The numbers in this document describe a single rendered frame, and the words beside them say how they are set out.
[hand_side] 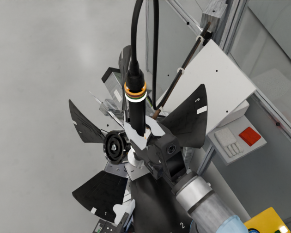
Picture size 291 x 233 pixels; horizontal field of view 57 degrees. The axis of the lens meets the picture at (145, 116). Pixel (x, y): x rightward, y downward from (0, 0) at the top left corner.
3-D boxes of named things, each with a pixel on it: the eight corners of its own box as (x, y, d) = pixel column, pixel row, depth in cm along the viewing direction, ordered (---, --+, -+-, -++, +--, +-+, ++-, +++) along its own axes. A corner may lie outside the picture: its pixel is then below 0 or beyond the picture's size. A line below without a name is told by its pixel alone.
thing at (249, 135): (248, 126, 138) (250, 125, 136) (261, 137, 135) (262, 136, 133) (238, 135, 135) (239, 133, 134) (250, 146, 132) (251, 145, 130)
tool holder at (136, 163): (137, 138, 88) (136, 123, 79) (156, 147, 86) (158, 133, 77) (123, 162, 83) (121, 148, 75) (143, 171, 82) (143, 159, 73)
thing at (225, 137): (227, 128, 138) (227, 125, 136) (244, 152, 131) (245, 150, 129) (212, 134, 136) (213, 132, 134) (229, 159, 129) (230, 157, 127)
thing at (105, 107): (103, 109, 121) (106, 101, 119) (110, 116, 117) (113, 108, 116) (98, 108, 119) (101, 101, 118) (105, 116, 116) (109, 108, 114)
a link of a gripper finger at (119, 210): (119, 191, 86) (106, 219, 82) (136, 199, 84) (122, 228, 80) (121, 193, 88) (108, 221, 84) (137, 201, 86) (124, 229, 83)
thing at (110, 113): (132, 137, 108) (89, 93, 128) (134, 132, 107) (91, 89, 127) (128, 137, 106) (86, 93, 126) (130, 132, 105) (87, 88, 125)
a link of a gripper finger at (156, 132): (136, 123, 73) (154, 150, 69) (136, 111, 68) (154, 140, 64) (147, 118, 74) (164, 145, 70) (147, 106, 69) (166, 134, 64)
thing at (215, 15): (208, 14, 112) (212, -5, 105) (224, 19, 110) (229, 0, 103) (198, 28, 107) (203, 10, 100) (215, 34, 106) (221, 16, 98)
